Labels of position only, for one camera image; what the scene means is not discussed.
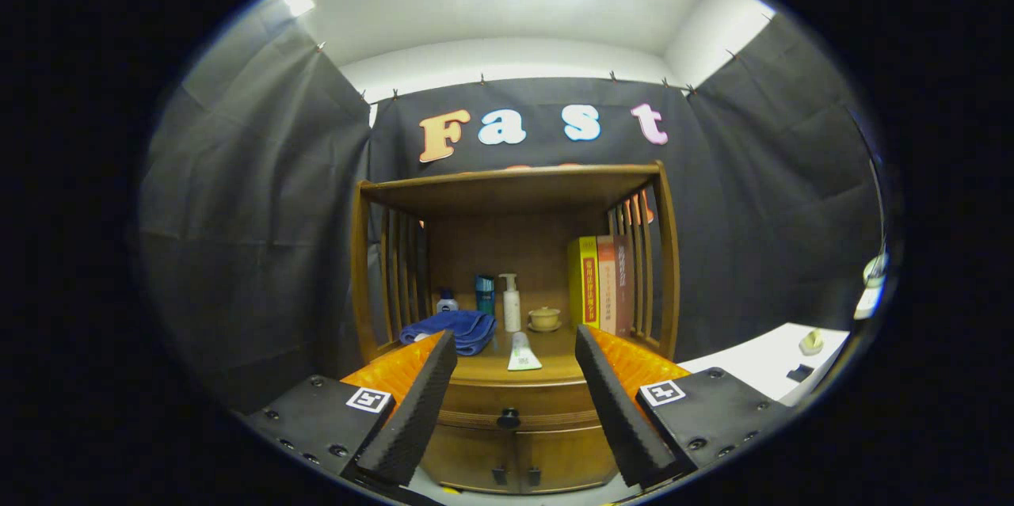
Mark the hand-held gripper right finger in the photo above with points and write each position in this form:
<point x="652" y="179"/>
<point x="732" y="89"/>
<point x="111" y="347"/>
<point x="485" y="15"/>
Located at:
<point x="614" y="403"/>

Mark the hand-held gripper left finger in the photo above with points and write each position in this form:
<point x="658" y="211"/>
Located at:
<point x="416" y="403"/>

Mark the wooden drawer with black knob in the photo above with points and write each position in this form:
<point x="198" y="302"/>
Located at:
<point x="515" y="403"/>

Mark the white green tube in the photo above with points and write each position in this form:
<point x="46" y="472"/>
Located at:
<point x="523" y="355"/>

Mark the wooden countertop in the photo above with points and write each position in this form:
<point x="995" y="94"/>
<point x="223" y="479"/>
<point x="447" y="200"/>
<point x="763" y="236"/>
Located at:
<point x="558" y="359"/>

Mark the wooden cabinet with slatted sides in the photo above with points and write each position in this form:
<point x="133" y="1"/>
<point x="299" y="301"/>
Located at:
<point x="515" y="189"/>

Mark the blue folded towel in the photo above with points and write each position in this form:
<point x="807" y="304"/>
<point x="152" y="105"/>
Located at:
<point x="455" y="328"/>

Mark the small white blue-capped bottle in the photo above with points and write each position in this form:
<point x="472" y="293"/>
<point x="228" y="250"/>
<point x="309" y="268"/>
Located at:
<point x="447" y="302"/>

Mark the beige teacup with saucer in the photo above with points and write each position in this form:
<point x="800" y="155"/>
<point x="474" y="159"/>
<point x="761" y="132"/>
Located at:
<point x="544" y="318"/>

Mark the orange book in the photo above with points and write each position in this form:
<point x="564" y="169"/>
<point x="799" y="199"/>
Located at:
<point x="606" y="284"/>

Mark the brown book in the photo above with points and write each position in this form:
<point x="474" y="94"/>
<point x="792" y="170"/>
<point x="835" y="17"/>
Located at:
<point x="623" y="284"/>

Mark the yellow book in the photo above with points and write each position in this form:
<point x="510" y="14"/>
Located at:
<point x="585" y="280"/>

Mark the teal cylindrical bottle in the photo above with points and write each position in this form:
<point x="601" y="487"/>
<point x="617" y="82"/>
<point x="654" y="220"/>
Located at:
<point x="485" y="294"/>

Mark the white pump bottle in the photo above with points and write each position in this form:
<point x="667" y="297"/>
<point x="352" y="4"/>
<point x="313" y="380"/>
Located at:
<point x="511" y="306"/>

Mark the white side table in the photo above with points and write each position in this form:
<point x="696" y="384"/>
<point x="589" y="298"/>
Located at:
<point x="752" y="359"/>

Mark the small black box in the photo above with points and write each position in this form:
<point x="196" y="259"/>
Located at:
<point x="799" y="373"/>

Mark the small cream object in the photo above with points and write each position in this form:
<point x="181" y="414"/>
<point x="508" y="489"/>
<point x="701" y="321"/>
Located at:
<point x="810" y="343"/>

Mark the black backdrop cloth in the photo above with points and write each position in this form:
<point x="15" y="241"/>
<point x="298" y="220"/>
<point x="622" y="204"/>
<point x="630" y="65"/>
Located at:
<point x="253" y="213"/>

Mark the white desk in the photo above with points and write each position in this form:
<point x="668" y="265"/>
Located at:
<point x="869" y="302"/>

